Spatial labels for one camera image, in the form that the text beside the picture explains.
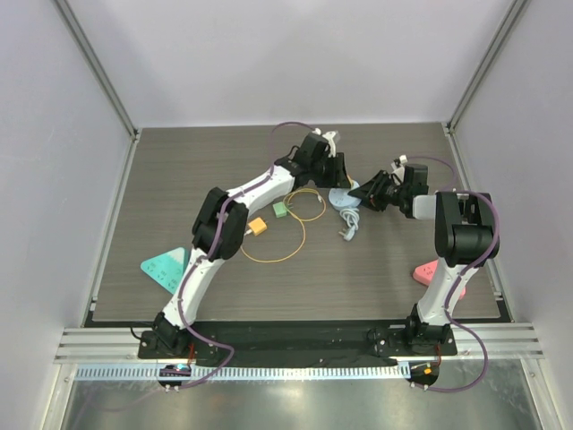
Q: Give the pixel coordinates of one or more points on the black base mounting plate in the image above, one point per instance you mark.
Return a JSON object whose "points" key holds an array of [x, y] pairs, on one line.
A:
{"points": [[291, 340]]}

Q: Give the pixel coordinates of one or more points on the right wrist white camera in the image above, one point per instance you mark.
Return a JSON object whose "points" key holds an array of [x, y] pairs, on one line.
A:
{"points": [[398, 166]]}

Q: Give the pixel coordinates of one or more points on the pink triangular power socket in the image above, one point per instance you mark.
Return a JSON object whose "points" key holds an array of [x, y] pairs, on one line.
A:
{"points": [[424, 273]]}

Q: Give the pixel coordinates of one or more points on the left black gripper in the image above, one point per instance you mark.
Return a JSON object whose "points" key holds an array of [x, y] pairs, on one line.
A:
{"points": [[337, 178]]}

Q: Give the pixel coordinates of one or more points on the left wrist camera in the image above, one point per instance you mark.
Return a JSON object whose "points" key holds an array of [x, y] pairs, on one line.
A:
{"points": [[332, 137]]}

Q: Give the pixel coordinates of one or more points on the yellow connector block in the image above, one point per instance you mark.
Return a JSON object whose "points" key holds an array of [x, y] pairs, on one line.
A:
{"points": [[256, 227]]}

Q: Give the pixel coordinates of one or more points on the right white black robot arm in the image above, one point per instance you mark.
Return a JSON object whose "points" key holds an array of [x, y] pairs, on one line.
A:
{"points": [[466, 235]]}

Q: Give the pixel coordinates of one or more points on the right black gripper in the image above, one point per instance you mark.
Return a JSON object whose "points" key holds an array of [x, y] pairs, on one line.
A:
{"points": [[385, 192]]}

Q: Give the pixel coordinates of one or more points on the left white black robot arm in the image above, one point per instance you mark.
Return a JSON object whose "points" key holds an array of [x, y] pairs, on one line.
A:
{"points": [[218, 231]]}

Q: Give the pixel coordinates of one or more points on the green cube plug adapter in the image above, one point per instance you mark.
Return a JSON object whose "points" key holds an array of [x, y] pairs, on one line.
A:
{"points": [[282, 209]]}

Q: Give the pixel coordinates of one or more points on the aluminium frame rail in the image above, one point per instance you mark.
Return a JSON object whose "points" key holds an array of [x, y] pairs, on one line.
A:
{"points": [[97, 345]]}

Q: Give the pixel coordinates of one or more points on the light blue cable holder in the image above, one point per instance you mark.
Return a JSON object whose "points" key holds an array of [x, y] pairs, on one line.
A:
{"points": [[347, 207]]}

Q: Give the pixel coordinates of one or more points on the teal triangular power socket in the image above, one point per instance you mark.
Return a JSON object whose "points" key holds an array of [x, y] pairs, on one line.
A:
{"points": [[167, 269]]}

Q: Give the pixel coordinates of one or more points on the slotted cable duct strip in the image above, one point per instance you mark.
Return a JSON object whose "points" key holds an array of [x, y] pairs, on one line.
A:
{"points": [[173, 373]]}

